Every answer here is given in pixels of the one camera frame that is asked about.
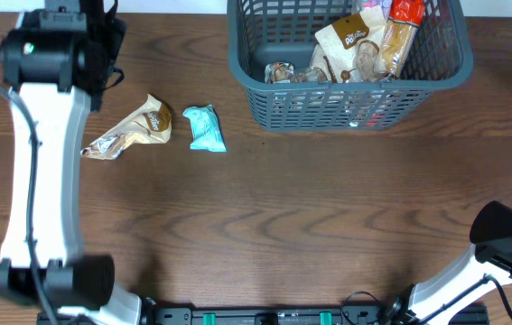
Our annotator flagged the orange pasta package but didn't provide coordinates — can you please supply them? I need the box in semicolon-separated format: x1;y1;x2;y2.
374;0;425;79

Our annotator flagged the grey plastic lattice basket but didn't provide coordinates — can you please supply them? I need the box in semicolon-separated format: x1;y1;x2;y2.
227;0;473;132

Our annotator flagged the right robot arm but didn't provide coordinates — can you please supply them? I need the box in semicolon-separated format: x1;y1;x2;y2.
377;200;512;325

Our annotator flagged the black mounting rail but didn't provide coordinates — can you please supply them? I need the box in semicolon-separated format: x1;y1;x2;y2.
58;302;490;325

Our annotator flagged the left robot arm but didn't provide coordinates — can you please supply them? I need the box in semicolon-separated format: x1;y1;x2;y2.
0;0;144;324

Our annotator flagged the teal snack packet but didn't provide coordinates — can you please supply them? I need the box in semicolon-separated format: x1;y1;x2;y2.
182;105;227;153

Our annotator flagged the beige snack pouch with barcode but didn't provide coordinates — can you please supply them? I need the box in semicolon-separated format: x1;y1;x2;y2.
264;44;343;84

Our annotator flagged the tissue pocket pack bundle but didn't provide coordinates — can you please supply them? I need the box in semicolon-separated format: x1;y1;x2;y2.
358;0;393;16

